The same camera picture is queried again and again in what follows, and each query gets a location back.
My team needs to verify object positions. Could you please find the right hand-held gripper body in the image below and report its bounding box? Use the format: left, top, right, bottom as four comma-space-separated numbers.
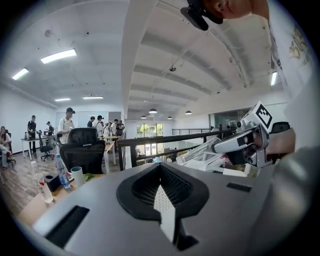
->
226, 100, 274, 169

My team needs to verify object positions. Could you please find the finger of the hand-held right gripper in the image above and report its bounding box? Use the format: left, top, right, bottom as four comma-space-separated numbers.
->
211, 131, 255, 154

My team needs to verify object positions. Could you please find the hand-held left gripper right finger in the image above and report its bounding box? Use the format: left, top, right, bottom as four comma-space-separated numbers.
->
159, 162, 275, 256

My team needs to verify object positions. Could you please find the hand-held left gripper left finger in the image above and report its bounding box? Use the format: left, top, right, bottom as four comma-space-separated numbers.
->
31, 162, 176, 256

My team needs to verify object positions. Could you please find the person's right forearm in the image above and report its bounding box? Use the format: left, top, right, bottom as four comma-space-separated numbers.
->
265, 128, 297, 162

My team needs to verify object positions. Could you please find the black square box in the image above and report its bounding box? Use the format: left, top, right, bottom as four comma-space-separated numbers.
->
44, 174, 62, 193

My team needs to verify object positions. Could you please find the white mug dark rim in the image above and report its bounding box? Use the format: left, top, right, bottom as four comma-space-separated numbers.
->
70, 166, 85, 188

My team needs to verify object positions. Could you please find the clear bottle blue label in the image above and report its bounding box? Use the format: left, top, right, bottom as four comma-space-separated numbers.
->
54, 153, 72, 190

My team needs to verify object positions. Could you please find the black mesh office chair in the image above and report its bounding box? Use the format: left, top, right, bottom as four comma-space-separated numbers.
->
59, 127, 106, 175

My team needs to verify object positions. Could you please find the person's white printed t-shirt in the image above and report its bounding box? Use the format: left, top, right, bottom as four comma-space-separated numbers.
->
266, 0, 320, 176

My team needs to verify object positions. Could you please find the clear bottle red label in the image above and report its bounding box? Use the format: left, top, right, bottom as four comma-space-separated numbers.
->
30, 161, 54, 204

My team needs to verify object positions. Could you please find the black metal railing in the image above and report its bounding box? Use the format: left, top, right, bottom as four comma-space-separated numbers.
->
116, 127, 237, 172

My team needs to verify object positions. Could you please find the white table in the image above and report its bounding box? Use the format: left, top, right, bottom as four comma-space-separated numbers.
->
20, 136, 50, 161

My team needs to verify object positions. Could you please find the person's face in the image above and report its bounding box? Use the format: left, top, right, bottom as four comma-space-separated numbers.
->
202, 0, 270, 21

